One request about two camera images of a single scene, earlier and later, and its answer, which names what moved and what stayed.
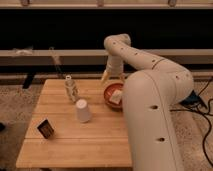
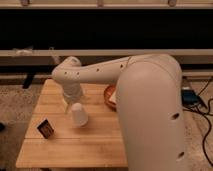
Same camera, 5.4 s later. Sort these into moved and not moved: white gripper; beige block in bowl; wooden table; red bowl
Moved: white gripper
Not moved: beige block in bowl; red bowl; wooden table
